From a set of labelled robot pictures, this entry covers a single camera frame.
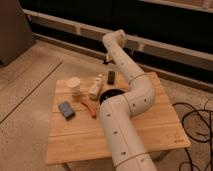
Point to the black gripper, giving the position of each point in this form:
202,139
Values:
108,59

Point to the small black eraser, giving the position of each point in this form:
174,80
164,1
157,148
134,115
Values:
111,77

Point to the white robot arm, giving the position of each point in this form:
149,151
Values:
127,149

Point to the blue eraser block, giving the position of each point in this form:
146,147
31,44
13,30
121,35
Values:
66,110

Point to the black bowl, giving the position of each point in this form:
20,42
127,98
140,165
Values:
110,93

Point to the white stacked cups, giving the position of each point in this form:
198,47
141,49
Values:
74,85

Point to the orange chili pepper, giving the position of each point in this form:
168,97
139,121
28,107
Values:
90,109

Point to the wooden table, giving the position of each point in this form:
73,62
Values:
81,137

